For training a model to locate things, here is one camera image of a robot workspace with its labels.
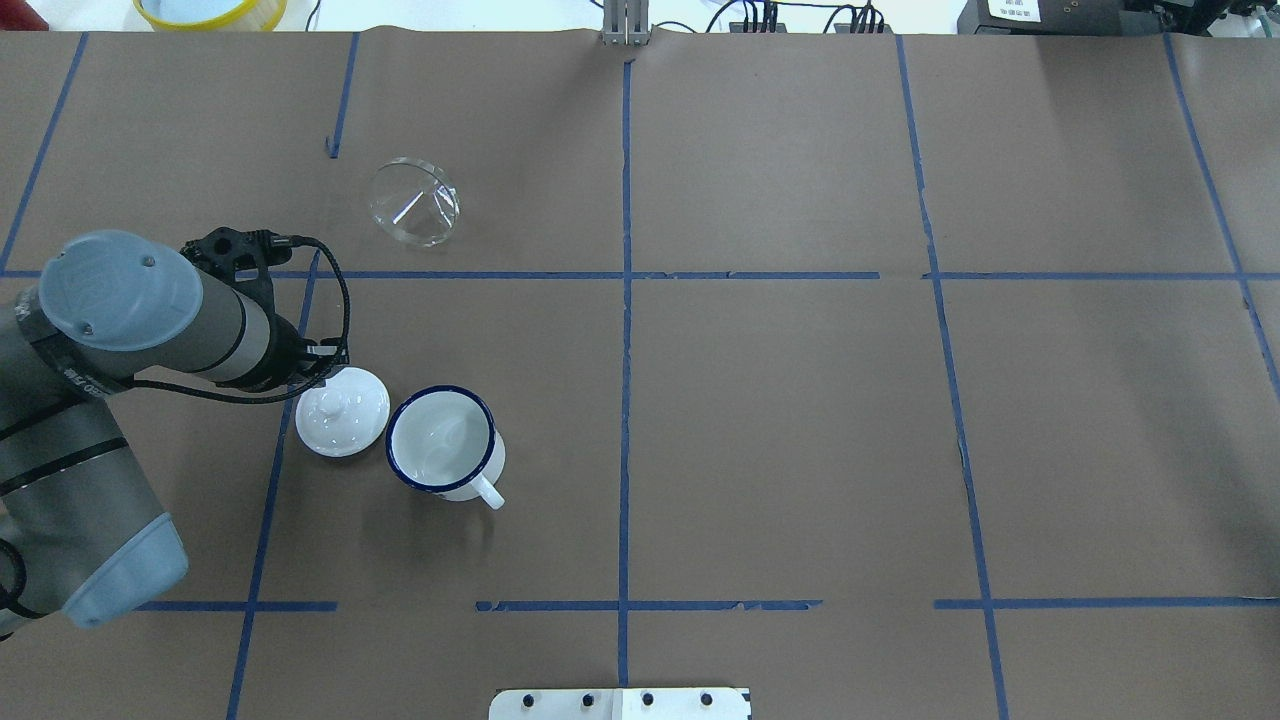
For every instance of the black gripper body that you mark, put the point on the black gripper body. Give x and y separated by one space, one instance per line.
287 355

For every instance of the clear glass funnel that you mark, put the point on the clear glass funnel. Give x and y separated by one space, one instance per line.
414 202

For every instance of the white ceramic lid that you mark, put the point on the white ceramic lid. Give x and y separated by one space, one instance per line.
344 416

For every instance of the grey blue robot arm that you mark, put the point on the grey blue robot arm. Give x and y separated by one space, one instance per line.
84 534

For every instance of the white enamel cup blue rim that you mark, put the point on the white enamel cup blue rim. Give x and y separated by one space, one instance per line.
444 441

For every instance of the yellow rimmed bowl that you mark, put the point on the yellow rimmed bowl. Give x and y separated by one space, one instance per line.
212 16

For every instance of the black device box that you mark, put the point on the black device box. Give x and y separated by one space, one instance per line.
1086 18

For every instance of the metal camera post bracket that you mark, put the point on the metal camera post bracket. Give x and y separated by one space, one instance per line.
625 23

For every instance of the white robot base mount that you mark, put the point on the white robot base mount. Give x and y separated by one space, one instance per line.
623 703

